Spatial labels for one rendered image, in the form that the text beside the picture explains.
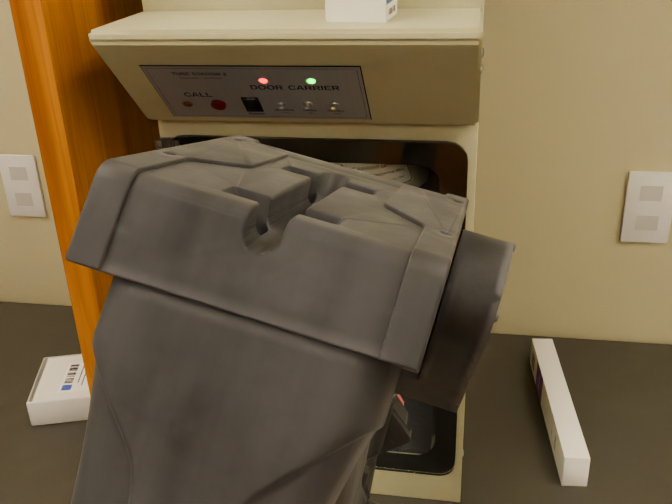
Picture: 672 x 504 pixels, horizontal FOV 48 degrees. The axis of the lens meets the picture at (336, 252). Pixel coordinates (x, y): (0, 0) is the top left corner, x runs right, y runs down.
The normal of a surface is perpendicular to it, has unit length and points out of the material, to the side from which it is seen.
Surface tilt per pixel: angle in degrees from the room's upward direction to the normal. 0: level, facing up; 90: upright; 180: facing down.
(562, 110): 90
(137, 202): 56
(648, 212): 90
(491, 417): 0
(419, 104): 135
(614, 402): 0
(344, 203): 19
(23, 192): 90
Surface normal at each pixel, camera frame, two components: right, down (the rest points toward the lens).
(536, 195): -0.18, 0.43
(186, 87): -0.11, 0.94
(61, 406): 0.14, 0.42
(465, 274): -0.07, -0.28
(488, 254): 0.11, -0.71
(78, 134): 0.98, 0.04
